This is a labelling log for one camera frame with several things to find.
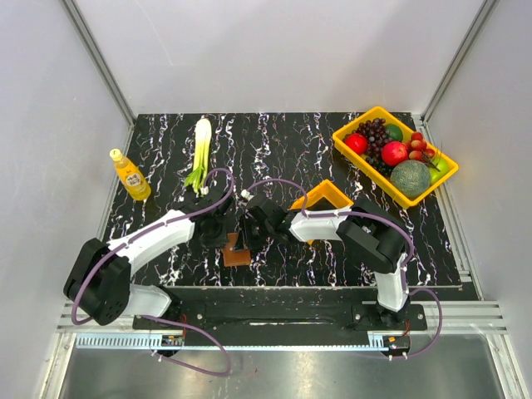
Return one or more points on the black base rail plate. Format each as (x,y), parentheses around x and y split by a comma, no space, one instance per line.
(354,308)

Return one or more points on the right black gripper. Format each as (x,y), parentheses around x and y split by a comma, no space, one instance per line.
(246,239)

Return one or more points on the small orange plastic bin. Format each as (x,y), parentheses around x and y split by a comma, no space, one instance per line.
(324,198)

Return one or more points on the green apple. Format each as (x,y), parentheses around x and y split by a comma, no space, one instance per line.
(438,169)

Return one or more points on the brown leather card holder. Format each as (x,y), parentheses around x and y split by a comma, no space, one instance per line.
(233,257)

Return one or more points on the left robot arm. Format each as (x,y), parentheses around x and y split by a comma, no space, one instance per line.
(99,284)

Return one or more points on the yellow juice bottle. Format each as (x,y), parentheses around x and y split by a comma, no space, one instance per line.
(130,176)

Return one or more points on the red pomegranate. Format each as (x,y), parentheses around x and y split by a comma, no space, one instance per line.
(394,153)

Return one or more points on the dark purple grape bunch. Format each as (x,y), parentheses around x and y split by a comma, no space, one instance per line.
(377,137)

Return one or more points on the green netted melon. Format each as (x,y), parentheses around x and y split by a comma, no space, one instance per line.
(412,178)

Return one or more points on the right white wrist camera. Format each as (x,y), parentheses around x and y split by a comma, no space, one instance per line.
(246,195)

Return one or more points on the dark green avocado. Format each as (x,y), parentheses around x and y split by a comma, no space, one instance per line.
(394,132)

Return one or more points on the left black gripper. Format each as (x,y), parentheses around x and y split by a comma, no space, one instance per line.
(220,241)

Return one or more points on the red lychee cluster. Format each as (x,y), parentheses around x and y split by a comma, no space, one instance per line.
(418,149)

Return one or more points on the red apple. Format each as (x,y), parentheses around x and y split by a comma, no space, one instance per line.
(357,143)

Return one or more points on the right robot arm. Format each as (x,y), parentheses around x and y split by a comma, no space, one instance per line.
(380,241)

